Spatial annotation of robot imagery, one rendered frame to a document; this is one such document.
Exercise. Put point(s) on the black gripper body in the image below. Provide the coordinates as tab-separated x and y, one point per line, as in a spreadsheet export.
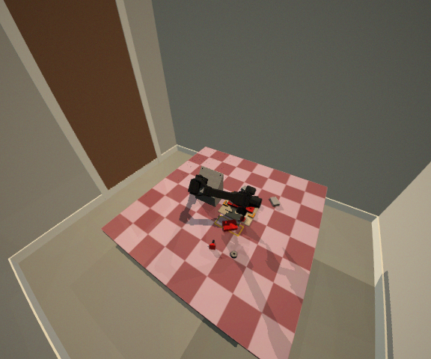
242	210

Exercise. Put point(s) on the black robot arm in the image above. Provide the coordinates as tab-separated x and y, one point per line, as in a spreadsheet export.
241	198

